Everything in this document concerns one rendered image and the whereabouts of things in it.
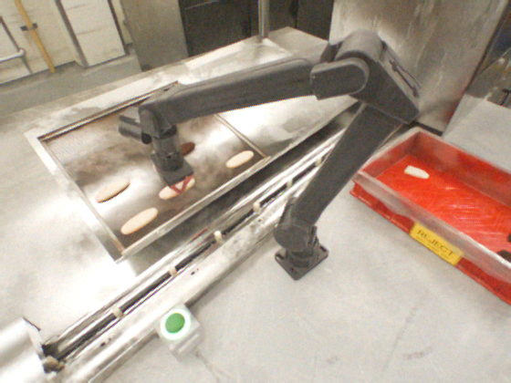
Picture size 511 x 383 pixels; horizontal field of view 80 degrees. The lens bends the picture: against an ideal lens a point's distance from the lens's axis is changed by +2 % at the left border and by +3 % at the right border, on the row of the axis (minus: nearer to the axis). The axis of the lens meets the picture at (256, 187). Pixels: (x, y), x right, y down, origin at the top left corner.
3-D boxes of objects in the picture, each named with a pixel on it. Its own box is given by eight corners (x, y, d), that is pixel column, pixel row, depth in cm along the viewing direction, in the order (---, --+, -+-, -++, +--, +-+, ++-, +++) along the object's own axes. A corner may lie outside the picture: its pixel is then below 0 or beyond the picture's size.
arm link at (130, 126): (152, 116, 56) (177, 94, 61) (100, 98, 58) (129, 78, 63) (161, 163, 65) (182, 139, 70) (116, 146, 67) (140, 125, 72)
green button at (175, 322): (172, 340, 58) (171, 337, 57) (161, 325, 60) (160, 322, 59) (190, 325, 60) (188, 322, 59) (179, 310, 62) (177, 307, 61)
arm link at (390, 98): (448, 98, 35) (445, 62, 41) (340, 46, 35) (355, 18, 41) (298, 256, 69) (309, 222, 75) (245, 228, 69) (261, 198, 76)
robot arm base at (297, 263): (296, 282, 73) (329, 254, 78) (297, 264, 67) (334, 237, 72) (273, 257, 78) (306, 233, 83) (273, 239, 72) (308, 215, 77)
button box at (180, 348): (180, 370, 64) (167, 355, 56) (161, 341, 68) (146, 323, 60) (211, 341, 68) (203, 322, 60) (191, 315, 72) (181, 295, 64)
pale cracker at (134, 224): (126, 238, 75) (125, 235, 74) (118, 228, 76) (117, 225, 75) (161, 214, 80) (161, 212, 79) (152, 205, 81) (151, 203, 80)
